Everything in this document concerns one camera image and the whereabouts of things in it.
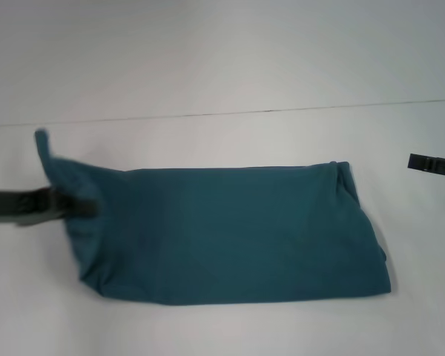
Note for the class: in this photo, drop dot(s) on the teal blue printed t-shirt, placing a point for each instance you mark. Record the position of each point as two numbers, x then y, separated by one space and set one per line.
226 230

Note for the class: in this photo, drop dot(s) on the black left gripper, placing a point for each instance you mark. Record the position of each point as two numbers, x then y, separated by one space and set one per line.
11 207

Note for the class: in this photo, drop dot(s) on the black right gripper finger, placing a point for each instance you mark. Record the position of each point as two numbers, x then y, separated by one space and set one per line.
430 164

